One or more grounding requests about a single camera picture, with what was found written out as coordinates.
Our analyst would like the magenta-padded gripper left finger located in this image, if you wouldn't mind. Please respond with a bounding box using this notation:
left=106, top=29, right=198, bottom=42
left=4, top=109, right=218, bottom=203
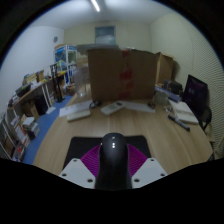
left=58, top=143, right=104, bottom=190

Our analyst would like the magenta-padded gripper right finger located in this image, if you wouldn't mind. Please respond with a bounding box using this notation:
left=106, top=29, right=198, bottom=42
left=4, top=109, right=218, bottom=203
left=126, top=143, right=168, bottom=190

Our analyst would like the black computer mouse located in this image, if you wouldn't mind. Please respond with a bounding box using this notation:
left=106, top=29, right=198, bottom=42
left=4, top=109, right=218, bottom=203
left=94, top=132, right=133, bottom=191

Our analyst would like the black mouse pad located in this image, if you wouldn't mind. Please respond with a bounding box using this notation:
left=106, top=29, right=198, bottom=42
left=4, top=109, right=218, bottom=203
left=62, top=134, right=152, bottom=169

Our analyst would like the white flat remote control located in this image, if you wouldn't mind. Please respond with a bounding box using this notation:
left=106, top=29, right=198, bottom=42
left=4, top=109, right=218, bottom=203
left=66, top=109, right=92, bottom=122

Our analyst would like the black marker pen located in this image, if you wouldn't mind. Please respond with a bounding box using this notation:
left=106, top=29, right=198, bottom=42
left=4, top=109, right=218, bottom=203
left=167, top=114, right=191, bottom=132

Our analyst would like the white paper sheet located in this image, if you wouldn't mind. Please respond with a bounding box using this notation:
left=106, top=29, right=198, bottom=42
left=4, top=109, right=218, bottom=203
left=58, top=100, right=93, bottom=118
left=121, top=100, right=156, bottom=114

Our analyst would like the small black round object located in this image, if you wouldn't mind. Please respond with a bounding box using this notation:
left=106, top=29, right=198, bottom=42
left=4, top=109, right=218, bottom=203
left=89, top=100, right=102, bottom=109

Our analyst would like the cluttered shelf unit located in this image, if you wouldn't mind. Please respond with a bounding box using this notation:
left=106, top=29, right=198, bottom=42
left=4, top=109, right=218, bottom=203
left=0, top=69, right=68, bottom=163

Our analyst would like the clear plastic cup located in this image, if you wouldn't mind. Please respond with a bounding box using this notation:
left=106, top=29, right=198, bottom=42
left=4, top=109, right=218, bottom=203
left=153, top=90, right=170, bottom=106

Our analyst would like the blue book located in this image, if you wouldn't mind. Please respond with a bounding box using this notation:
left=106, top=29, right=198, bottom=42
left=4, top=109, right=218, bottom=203
left=154, top=85, right=184, bottom=103

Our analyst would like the black floor stand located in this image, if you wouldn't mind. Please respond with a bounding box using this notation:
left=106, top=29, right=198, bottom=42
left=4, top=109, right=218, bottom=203
left=49, top=63, right=66, bottom=103

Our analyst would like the dark backpack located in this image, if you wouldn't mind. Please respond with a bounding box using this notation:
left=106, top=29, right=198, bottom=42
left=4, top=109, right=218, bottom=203
left=163, top=79, right=184, bottom=96

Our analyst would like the black office chair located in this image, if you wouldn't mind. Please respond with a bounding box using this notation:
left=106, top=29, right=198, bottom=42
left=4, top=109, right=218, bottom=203
left=182, top=74, right=213, bottom=131

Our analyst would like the clear plastic pitcher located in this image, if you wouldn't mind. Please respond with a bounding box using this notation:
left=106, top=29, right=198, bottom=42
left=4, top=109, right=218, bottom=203
left=73, top=66, right=90, bottom=98

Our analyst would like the large brown cardboard box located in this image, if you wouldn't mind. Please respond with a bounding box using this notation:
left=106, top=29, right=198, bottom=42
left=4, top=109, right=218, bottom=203
left=86, top=48, right=158, bottom=102

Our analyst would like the open brown cardboard box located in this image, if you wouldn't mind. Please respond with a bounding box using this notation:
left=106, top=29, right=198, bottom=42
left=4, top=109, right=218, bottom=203
left=155, top=51, right=175, bottom=85

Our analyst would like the blue glass display cabinet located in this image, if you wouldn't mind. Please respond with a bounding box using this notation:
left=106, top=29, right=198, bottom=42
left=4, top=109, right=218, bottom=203
left=54, top=44, right=78, bottom=84

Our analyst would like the ceiling light tube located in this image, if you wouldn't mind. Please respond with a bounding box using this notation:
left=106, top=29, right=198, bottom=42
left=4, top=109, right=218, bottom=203
left=90, top=0, right=102, bottom=13

